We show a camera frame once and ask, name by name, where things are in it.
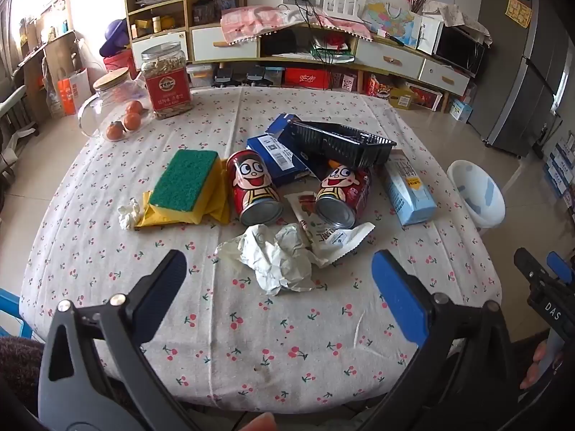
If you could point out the wooden side desk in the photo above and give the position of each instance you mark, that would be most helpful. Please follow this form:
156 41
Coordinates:
56 54

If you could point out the stack of blue white cartons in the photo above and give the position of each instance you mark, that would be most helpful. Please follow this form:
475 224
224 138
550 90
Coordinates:
559 170

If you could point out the black plastic tray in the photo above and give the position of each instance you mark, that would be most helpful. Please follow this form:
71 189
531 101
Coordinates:
341 141

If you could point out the white chair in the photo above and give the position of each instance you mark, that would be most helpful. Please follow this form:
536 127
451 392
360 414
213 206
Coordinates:
13 116

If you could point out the black bag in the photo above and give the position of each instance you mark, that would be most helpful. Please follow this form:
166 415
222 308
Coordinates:
278 42

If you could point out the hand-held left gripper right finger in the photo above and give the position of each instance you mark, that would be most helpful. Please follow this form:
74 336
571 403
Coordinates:
400 296

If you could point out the orange paper bag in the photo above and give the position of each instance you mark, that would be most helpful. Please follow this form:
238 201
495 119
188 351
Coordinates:
72 92

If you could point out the flat red gift box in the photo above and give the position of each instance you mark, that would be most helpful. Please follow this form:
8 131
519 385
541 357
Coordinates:
429 98

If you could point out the glass jar with wooden lid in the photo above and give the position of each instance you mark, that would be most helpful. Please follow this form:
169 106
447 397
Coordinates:
103 98

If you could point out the small white tissue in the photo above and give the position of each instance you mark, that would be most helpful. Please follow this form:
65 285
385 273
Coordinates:
130 213

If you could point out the green plastic bag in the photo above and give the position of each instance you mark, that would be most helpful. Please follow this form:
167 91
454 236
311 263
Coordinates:
330 53

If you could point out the person's left hand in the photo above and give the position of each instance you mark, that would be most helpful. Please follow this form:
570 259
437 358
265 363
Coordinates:
258 423

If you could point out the white snack wrapper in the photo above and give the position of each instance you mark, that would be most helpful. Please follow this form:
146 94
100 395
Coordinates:
328 238

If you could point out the blue and white box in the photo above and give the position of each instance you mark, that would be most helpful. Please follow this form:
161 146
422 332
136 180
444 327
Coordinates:
460 110

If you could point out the blue barcode cardboard box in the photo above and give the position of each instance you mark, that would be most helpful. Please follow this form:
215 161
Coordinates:
276 155

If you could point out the white slatted rack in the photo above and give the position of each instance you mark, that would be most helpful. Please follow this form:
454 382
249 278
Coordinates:
341 4

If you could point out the yellow plastic wrapper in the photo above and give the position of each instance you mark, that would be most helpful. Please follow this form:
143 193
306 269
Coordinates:
220 193

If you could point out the red shoe box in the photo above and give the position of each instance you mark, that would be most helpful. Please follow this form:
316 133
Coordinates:
307 78

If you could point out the black microwave oven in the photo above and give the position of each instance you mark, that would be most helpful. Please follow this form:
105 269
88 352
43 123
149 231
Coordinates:
458 49

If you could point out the light blue milk carton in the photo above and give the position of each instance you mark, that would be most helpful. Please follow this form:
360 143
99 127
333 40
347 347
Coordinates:
411 193

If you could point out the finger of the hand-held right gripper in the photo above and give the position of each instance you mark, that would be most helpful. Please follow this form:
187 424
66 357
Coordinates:
561 267
529 267

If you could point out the long wooden drawer cabinet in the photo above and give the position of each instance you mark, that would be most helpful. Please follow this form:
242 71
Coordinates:
388 59

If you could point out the white paper bag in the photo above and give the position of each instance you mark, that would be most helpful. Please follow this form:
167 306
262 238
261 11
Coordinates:
429 33

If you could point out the red printed gift box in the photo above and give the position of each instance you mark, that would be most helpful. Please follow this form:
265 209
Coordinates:
376 85

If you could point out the floral cover cloth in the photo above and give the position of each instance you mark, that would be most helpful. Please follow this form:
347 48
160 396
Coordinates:
453 13

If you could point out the red bucket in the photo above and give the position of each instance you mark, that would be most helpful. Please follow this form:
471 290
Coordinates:
119 60

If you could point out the grey refrigerator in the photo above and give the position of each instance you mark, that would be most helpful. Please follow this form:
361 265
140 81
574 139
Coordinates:
512 76

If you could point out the seed jar with red label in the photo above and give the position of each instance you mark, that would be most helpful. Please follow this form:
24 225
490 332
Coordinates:
167 85

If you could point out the black device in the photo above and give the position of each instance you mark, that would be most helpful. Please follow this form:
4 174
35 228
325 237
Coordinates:
257 77
224 77

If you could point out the clear plastic storage box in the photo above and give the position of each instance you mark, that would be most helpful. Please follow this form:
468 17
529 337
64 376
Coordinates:
200 74

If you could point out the green and yellow sponge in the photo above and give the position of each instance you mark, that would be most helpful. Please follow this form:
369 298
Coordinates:
184 177

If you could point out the person's right hand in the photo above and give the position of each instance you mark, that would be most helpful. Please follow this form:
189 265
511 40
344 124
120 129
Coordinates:
541 361

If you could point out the yellow cardboard carton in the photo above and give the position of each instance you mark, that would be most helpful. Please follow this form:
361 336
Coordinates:
403 98

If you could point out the white plastic bin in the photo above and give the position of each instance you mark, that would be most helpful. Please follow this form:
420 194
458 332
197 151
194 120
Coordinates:
478 193

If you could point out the yellow paper note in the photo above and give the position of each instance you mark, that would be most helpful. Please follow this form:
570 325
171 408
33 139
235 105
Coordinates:
519 11

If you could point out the red cartoon face can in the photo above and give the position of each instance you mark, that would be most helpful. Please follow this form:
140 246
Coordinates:
251 184
343 197

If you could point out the pink checked cloth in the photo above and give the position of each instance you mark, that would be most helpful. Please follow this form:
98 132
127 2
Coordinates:
251 20

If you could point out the wooden shelf unit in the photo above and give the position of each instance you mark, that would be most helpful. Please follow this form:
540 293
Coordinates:
157 47

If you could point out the orange persimmon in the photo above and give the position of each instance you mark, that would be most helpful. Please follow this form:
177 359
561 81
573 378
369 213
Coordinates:
116 131
132 121
134 107

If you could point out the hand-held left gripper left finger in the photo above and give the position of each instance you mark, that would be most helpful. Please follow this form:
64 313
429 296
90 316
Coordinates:
164 287

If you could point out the dark brown fleece clothing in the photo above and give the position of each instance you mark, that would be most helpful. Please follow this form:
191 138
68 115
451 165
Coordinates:
18 368

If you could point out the large white paper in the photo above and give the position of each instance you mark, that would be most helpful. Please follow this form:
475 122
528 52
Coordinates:
278 260

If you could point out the blue plastic stool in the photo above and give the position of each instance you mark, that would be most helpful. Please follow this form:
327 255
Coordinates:
9 309

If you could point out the cherry print tablecloth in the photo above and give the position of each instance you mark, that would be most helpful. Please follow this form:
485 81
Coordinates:
278 336

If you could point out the purple hat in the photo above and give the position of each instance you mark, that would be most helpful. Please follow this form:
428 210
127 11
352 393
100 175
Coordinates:
114 36

